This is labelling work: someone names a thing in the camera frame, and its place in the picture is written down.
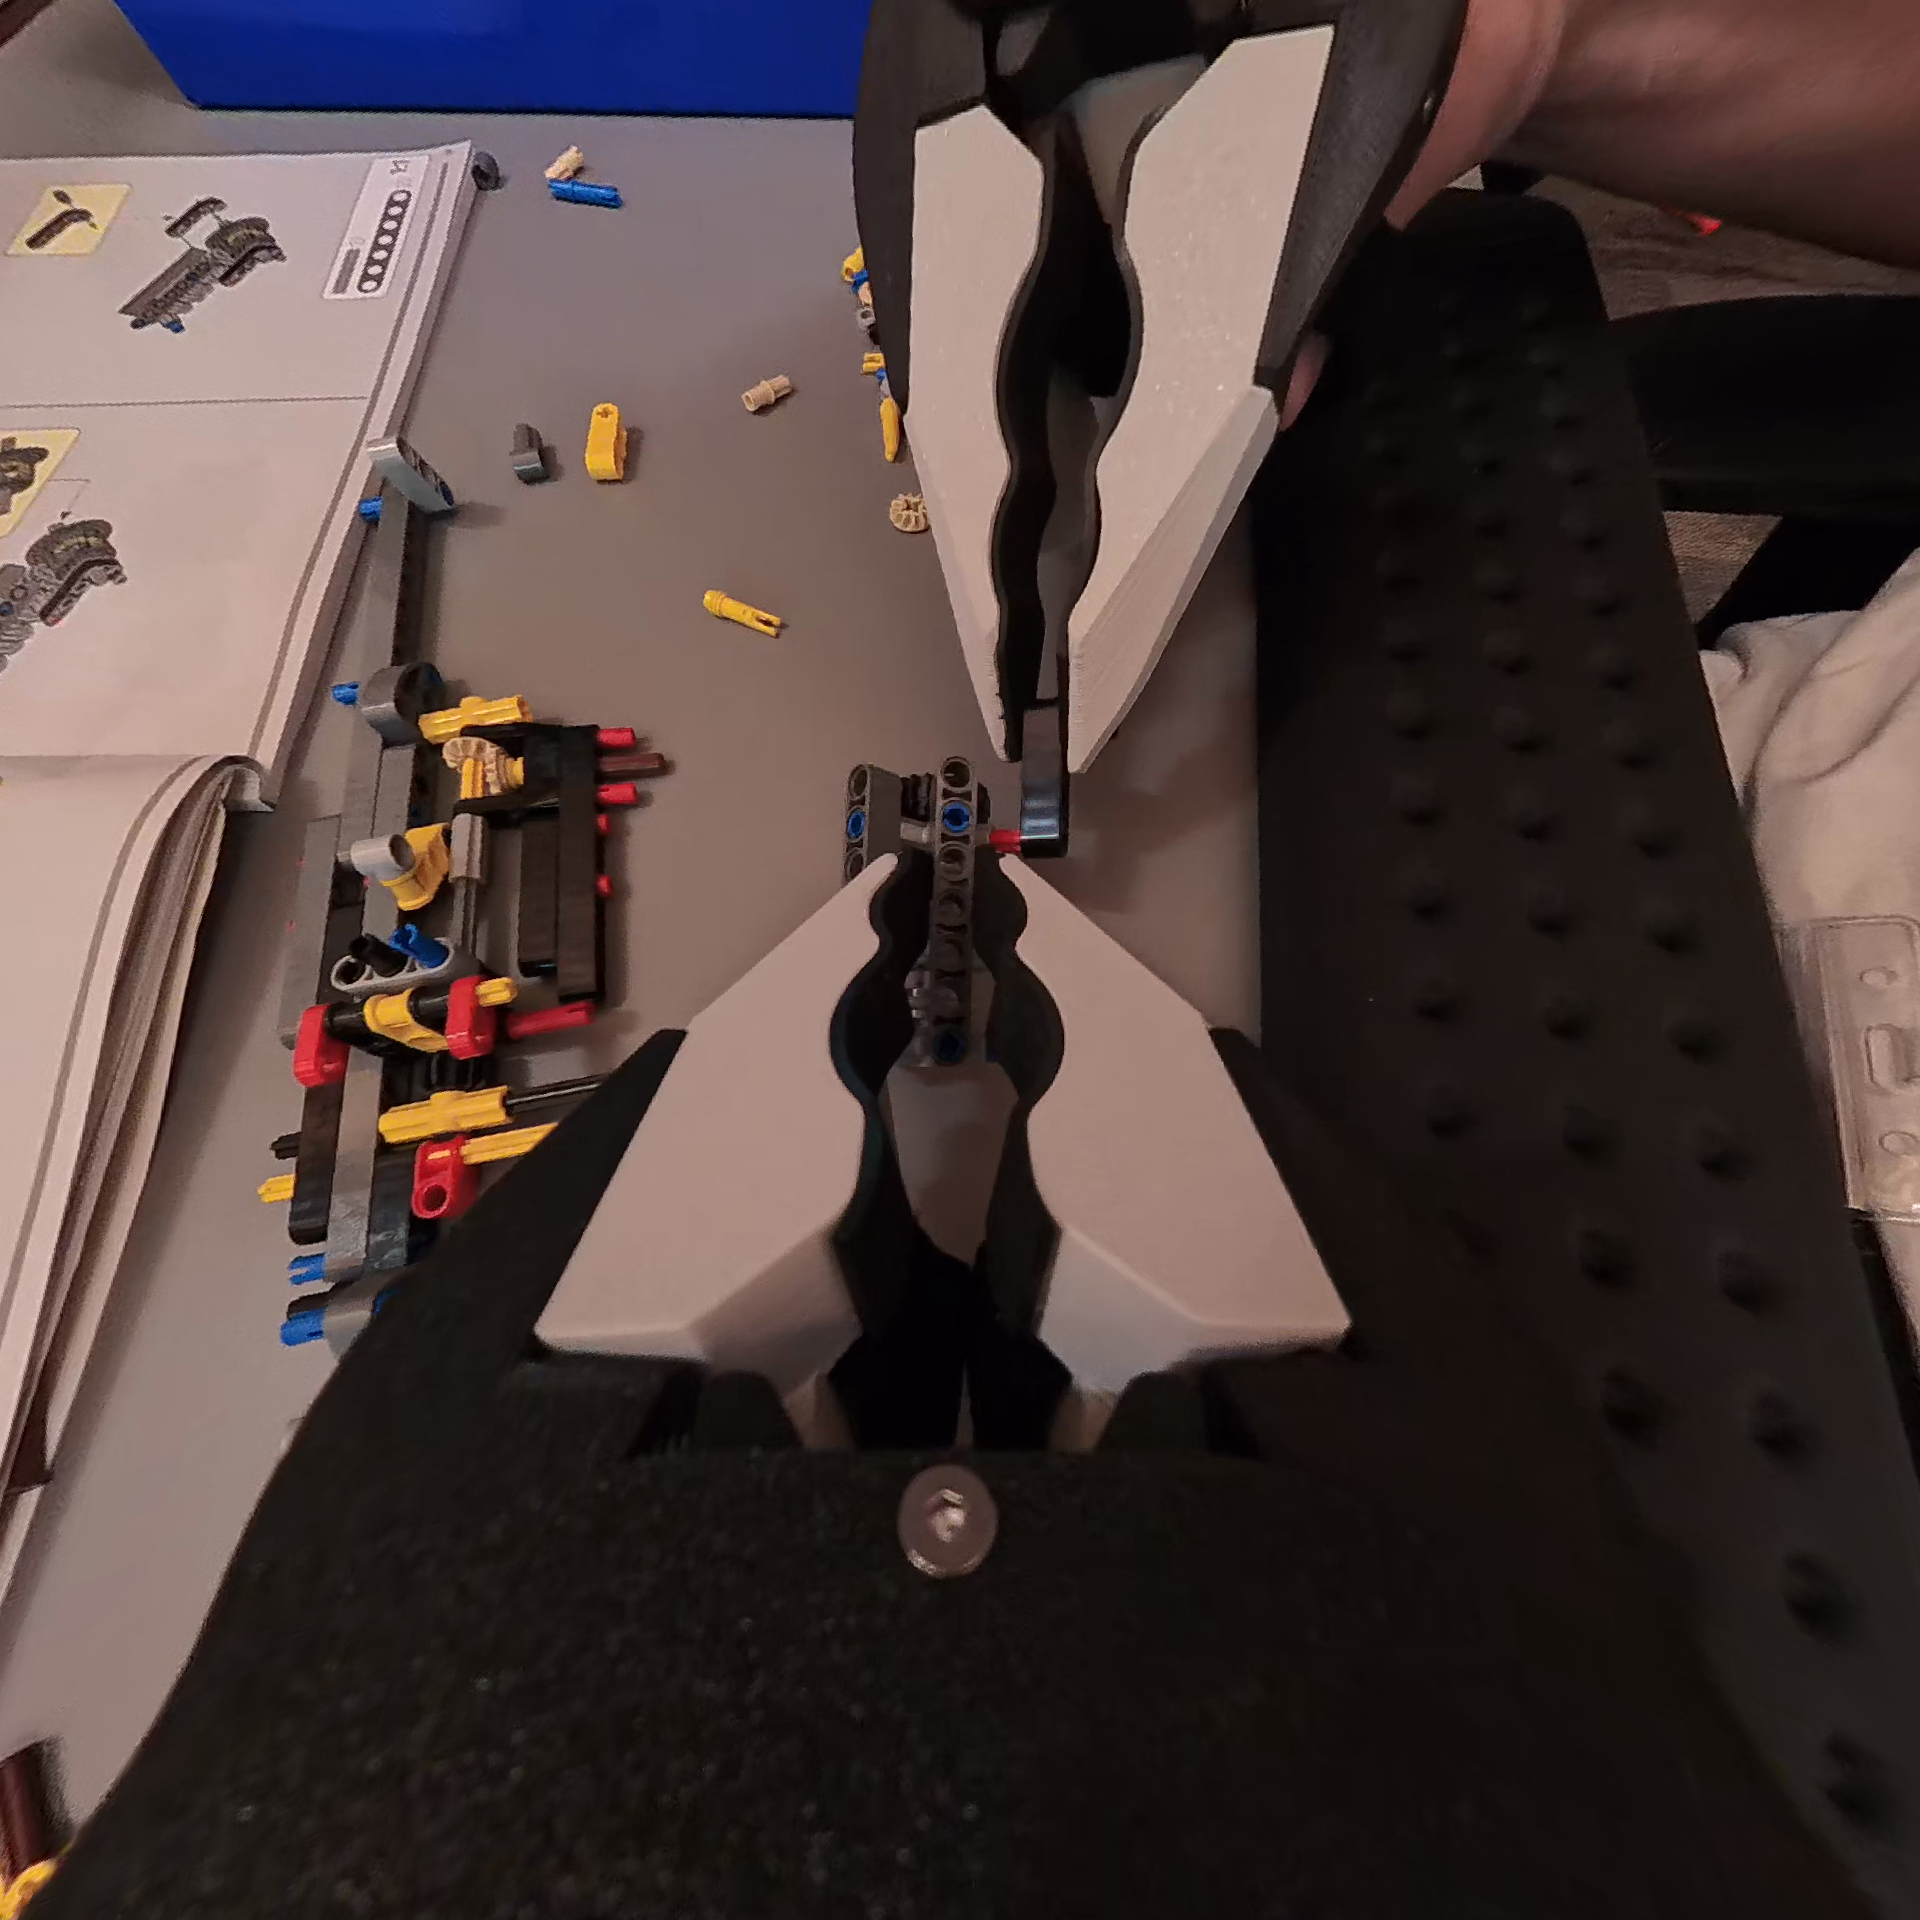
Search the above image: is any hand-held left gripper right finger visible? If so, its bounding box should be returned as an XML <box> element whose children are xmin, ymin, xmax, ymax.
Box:
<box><xmin>973</xmin><ymin>851</ymin><xmax>1352</xmax><ymax>1446</ymax></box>

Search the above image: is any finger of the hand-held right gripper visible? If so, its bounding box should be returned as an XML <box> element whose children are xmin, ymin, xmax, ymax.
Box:
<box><xmin>1064</xmin><ymin>24</ymin><xmax>1338</xmax><ymax>777</ymax></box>
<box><xmin>903</xmin><ymin>108</ymin><xmax>1071</xmax><ymax>765</ymax></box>

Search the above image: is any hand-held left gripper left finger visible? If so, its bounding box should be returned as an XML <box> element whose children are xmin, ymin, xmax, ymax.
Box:
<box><xmin>535</xmin><ymin>854</ymin><xmax>966</xmax><ymax>1446</ymax></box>

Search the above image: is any pile of lego pins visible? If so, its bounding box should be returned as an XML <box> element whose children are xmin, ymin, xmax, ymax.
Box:
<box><xmin>838</xmin><ymin>247</ymin><xmax>903</xmax><ymax>465</ymax></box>

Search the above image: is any lego chassis assembly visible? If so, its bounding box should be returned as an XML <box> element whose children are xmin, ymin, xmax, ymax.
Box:
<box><xmin>256</xmin><ymin>438</ymin><xmax>670</xmax><ymax>1350</ymax></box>

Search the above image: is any small lego beam assembly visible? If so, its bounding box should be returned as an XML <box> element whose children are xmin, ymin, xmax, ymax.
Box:
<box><xmin>838</xmin><ymin>754</ymin><xmax>1025</xmax><ymax>1071</ymax></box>

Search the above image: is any person's right hand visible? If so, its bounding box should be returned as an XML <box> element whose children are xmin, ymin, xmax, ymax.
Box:
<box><xmin>1272</xmin><ymin>0</ymin><xmax>1570</xmax><ymax>429</ymax></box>

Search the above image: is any blue plastic bin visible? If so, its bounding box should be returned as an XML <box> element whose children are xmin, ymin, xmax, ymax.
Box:
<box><xmin>112</xmin><ymin>0</ymin><xmax>879</xmax><ymax>119</ymax></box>

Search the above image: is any clear badge holder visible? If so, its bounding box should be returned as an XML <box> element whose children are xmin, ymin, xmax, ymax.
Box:
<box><xmin>1775</xmin><ymin>913</ymin><xmax>1920</xmax><ymax>1218</ymax></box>

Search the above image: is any instruction booklet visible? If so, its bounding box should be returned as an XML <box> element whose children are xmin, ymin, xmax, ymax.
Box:
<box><xmin>0</xmin><ymin>142</ymin><xmax>480</xmax><ymax>1594</ymax></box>

